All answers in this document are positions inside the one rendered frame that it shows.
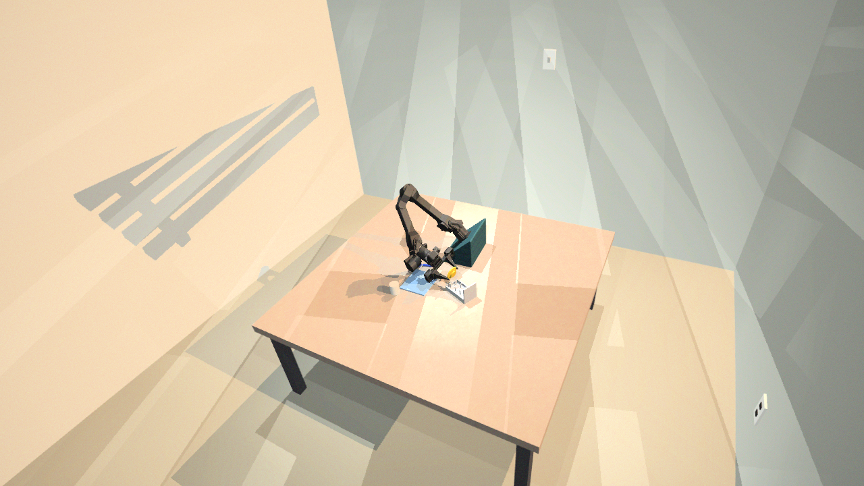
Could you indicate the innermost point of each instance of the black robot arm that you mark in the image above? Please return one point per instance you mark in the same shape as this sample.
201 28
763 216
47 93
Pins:
446 223

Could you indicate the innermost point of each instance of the white dish rack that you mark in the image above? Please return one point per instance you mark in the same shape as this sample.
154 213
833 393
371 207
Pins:
462 291

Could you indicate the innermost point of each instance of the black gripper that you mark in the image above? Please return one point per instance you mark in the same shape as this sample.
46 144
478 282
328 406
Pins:
434 274

